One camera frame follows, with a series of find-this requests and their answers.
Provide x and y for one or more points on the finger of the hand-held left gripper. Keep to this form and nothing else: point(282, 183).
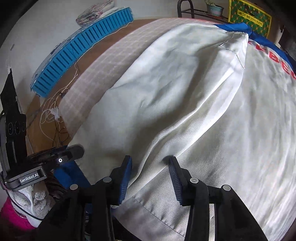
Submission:
point(71, 153)

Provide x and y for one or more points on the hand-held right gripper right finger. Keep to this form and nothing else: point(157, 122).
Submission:
point(175, 183)

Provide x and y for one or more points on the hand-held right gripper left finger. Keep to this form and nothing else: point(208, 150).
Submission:
point(124, 183)

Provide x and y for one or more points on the white and blue work jacket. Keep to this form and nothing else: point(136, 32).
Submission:
point(185, 104)

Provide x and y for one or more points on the black metal clothes rack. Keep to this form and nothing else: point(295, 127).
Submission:
point(180, 9)

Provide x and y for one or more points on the person's striped clothing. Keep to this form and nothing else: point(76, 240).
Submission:
point(56, 187)

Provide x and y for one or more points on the pink cloth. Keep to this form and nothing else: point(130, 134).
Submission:
point(11, 215)

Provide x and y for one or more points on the pink checked blanket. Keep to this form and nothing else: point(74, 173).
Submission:
point(104, 69)

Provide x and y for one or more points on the blue slatted crate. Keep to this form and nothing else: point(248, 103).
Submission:
point(69, 53)

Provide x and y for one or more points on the folded floral quilt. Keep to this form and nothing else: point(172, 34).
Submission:
point(92, 15)

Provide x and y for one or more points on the potted plant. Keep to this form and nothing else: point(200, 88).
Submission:
point(215, 10)

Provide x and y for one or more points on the yellow and green bag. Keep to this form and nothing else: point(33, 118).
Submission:
point(249, 18)

